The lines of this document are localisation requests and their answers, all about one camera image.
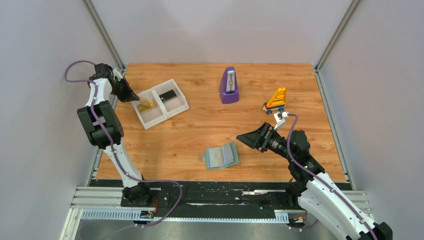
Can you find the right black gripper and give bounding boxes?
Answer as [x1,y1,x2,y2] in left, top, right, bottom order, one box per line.
[235,122,295,163]

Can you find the gold credit card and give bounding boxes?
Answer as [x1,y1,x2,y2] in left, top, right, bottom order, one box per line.
[139,97,154,108]

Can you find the green card holder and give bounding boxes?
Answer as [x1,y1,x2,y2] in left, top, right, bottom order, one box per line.
[200,141,240,170]

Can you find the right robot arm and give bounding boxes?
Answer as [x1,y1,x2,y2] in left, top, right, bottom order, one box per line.
[236,122,394,240]

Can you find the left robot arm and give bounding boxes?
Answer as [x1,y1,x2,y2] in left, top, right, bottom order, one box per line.
[77,63,153,207]

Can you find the gold card in tray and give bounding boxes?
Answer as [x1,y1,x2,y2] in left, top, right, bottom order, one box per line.
[137,103,156,113]

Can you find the black card in tray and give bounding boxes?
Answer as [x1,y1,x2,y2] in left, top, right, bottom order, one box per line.
[159,89,177,103]

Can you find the yellow toy car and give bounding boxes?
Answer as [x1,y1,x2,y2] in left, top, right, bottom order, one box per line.
[262,87,287,115]

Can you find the purple metronome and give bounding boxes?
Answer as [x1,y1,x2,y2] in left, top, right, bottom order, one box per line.
[219,66,240,104]

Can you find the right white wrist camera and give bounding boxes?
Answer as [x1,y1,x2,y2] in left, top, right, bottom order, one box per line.
[273,111,289,131]

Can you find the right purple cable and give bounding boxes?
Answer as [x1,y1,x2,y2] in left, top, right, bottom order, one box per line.
[286,113,379,240]

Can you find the purple cable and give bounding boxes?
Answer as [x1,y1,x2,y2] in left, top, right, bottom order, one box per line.
[63,60,184,228]
[286,113,379,240]

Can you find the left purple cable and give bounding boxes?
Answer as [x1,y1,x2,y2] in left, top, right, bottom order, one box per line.
[63,60,184,228]

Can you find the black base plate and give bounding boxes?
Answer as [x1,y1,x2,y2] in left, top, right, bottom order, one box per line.
[120,180,301,219]

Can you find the aluminium slotted rail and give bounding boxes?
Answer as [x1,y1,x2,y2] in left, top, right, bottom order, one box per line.
[70,182,295,224]

